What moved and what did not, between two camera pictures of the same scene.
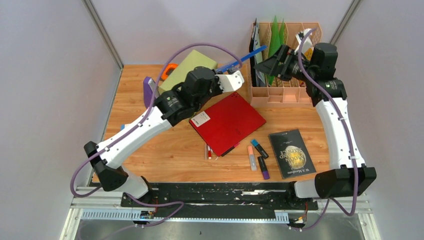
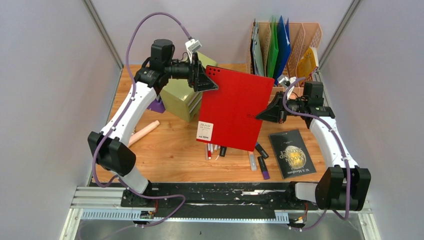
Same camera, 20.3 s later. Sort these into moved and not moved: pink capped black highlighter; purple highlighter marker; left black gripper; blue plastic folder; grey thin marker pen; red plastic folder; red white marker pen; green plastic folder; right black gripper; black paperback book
Moved: blue plastic folder; pink capped black highlighter; red plastic folder; right black gripper; left black gripper
Not moved: black paperback book; grey thin marker pen; purple highlighter marker; green plastic folder; red white marker pen
